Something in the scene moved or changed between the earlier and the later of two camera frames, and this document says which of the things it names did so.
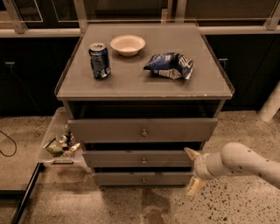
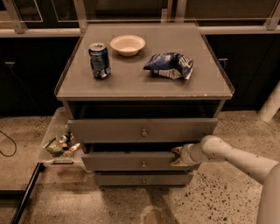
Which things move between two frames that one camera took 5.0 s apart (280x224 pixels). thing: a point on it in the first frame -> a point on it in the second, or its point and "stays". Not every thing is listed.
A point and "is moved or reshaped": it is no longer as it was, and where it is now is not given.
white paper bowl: x=128 y=45 stays
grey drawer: x=139 y=158 is moved or reshaped
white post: x=271 y=105 stays
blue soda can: x=100 y=59 stays
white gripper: x=201 y=167 -> x=185 y=155
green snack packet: x=55 y=149 stays
